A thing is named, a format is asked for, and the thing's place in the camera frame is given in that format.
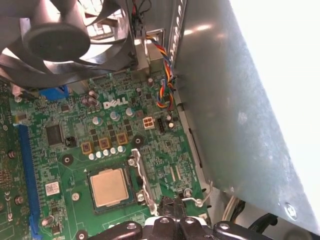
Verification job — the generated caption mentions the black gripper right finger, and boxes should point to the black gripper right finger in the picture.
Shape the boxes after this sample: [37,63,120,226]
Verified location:
[176,198,276,240]

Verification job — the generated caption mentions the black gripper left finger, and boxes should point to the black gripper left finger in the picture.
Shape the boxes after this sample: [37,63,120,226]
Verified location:
[87,196,178,240]

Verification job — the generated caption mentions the thin wire locking lever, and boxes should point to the thin wire locking lever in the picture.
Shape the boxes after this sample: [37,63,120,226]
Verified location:
[180,181,215,208]

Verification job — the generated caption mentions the silver topped CPU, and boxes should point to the silver topped CPU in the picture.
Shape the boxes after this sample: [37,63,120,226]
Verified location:
[89,168,130,209]

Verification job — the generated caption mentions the CPU socket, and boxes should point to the CPU socket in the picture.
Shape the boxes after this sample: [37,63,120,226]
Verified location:
[85,166,142,215]

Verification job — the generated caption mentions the green motherboard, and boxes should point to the green motherboard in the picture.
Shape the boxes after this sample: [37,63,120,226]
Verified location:
[0,69,212,240]

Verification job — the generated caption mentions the grey power supply unit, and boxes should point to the grey power supply unit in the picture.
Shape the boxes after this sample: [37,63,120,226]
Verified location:
[172,0,320,237]

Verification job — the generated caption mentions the blue expansion slot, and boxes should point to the blue expansion slot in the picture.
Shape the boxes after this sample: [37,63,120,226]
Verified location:
[17,123,43,240]

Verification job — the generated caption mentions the blue port connector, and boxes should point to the blue port connector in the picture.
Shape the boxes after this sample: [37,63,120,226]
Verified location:
[39,84,69,101]

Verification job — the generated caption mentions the black open PC case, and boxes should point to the black open PC case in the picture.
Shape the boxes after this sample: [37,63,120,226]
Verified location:
[126,0,188,77]

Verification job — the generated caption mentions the black case fan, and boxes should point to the black case fan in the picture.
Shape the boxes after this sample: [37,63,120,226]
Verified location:
[0,0,137,89]

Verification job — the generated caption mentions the multicoloured fan wires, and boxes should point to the multicoloured fan wires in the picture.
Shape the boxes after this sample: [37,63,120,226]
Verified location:
[146,34,177,111]

